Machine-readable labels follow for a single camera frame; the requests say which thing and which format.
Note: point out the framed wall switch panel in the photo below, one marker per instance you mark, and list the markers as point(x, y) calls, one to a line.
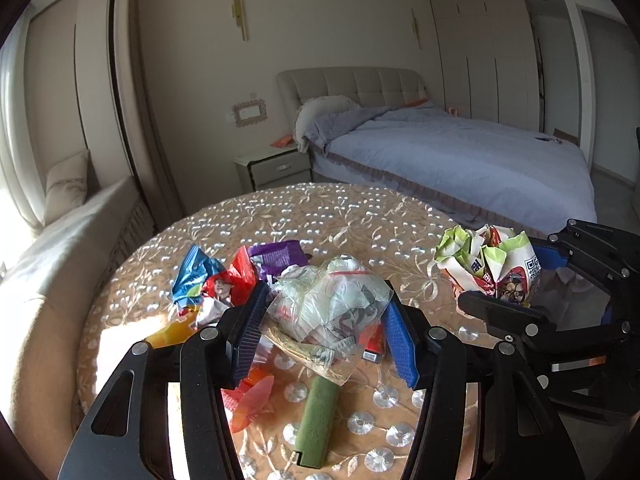
point(249, 113)

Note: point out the yellow wrapper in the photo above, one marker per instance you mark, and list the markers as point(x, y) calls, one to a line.
point(176, 331)

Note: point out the orange crumpled wrapper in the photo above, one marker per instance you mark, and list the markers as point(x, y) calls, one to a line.
point(248, 399)

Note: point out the white bedside nightstand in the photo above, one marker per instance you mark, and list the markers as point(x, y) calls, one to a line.
point(272, 167)

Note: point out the clear plastic bag of trash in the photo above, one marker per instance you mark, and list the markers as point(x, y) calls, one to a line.
point(323, 316)

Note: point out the beige throw pillow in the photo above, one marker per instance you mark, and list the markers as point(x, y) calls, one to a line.
point(67, 187)

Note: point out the bed with white duvet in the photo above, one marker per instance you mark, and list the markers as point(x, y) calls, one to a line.
point(479, 172)

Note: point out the beige tufted headboard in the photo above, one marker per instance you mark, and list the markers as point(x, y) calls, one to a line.
point(367, 86)

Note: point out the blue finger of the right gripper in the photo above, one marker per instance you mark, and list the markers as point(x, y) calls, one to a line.
point(551, 255)
point(504, 318)

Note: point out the purple snack wrapper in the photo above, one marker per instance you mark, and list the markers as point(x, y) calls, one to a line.
point(271, 259)

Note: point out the beige window seat cushion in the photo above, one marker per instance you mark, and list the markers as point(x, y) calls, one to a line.
point(45, 300)

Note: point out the green rectangular box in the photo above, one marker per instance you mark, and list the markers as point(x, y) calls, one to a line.
point(314, 432)

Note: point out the floral beige tablecloth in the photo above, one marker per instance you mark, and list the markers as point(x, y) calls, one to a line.
point(342, 228)

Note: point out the grey white pillow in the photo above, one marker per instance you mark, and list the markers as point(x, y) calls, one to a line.
point(315, 108)

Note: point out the blue crumpled snack wrapper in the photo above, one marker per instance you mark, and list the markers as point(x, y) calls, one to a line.
point(196, 268)

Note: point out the beige built-in wardrobe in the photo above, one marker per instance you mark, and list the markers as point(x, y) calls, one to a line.
point(489, 60)

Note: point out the gold wall sconce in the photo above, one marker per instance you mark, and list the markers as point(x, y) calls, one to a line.
point(239, 17)
point(416, 28)

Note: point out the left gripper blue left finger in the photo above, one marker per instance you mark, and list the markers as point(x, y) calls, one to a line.
point(246, 332)

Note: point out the green white snack bag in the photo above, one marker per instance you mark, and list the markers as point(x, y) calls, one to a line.
point(492, 260)

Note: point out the red crumpled wrapper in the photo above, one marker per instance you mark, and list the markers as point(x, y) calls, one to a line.
point(234, 285)

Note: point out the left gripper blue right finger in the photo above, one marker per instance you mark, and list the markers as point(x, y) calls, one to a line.
point(401, 340)

